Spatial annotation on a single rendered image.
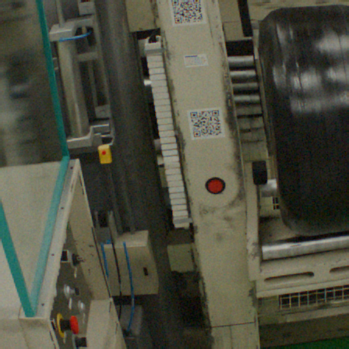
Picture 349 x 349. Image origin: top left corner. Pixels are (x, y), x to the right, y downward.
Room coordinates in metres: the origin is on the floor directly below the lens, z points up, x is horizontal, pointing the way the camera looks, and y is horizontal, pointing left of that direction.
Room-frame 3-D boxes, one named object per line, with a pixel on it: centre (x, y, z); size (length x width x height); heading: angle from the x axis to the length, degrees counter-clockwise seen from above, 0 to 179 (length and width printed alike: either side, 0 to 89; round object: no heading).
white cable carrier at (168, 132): (2.01, 0.00, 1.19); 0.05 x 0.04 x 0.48; 173
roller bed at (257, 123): (2.42, -0.17, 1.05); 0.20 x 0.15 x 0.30; 83
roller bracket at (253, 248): (2.04, -0.17, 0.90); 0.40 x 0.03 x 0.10; 173
